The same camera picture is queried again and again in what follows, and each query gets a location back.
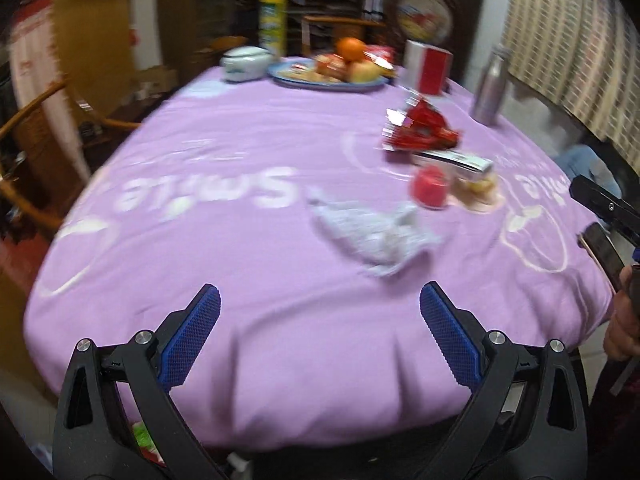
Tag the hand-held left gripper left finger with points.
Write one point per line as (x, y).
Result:
(192, 332)

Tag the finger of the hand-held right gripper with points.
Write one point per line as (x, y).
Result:
(605, 202)

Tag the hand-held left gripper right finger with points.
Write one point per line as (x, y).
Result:
(447, 332)

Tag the clear plastic wrapper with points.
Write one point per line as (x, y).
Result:
(375, 235)

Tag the clear round cup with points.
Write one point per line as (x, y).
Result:
(475, 190)

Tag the red jelly cup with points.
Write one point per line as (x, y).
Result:
(429, 187)

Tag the long white box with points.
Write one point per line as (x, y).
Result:
(460, 162)

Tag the red cartoon snack wrapper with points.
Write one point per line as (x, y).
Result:
(422, 127)

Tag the person's right hand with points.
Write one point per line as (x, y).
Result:
(622, 325)

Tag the person's jeans leg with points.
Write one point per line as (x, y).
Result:
(585, 160)

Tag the smartphone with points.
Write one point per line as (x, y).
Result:
(602, 255)

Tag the purple printed tablecloth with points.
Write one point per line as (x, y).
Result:
(250, 285)

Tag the steel water bottle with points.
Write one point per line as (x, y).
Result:
(491, 90)

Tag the striped curtain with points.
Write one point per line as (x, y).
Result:
(575, 35)

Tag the red and white box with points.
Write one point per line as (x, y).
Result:
(430, 67)

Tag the round framed embroidery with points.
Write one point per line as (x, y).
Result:
(425, 12)

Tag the small red snack packet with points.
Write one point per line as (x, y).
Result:
(380, 55)

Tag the white ceramic lidded jar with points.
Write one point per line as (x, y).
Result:
(243, 66)

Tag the blue fruit plate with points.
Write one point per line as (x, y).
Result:
(300, 83)

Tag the apple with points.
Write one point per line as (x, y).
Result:
(364, 72)

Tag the wooden armchair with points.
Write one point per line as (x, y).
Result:
(50, 97)

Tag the fruit in foam net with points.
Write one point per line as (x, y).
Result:
(331, 66)

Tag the orange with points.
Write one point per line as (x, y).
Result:
(351, 49)

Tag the floral curtain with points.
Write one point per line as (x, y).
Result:
(35, 60)

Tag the carved wooden chair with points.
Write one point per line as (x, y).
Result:
(340, 22)

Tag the yellow spray can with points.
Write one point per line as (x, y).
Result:
(272, 20)

